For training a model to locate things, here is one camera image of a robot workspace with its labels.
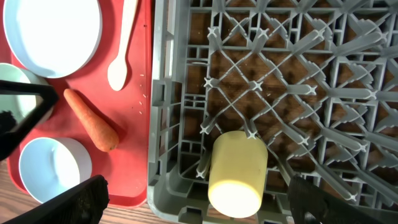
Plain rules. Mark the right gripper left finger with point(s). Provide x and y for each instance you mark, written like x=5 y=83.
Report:
x=82 y=204

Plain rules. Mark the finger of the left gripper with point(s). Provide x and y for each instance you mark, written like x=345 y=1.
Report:
x=16 y=126

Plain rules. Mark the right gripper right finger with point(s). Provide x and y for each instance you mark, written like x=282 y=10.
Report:
x=310 y=204

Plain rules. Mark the green bowl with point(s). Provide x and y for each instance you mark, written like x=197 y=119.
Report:
x=20 y=105

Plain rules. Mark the light blue bowl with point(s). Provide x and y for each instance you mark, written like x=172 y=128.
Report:
x=50 y=166

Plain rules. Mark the orange carrot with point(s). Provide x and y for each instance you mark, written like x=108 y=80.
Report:
x=104 y=137

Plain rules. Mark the yellow cup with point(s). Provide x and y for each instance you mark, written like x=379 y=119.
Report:
x=237 y=174

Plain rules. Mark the light blue plate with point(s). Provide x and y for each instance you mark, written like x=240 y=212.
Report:
x=53 y=38

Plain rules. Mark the white plastic spoon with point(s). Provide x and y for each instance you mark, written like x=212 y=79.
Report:
x=117 y=70

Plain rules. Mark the grey dishwasher rack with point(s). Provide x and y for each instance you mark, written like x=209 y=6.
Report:
x=315 y=81

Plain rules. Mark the red serving tray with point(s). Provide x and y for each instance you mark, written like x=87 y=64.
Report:
x=127 y=110

